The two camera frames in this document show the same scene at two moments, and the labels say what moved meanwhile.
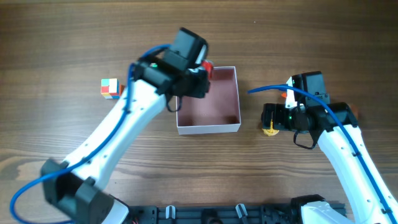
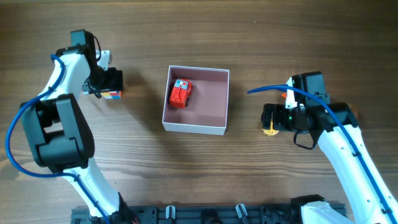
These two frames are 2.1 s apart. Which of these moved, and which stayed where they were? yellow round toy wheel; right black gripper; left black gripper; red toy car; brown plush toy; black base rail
Moved: left black gripper; red toy car
Stayed: right black gripper; black base rail; yellow round toy wheel; brown plush toy
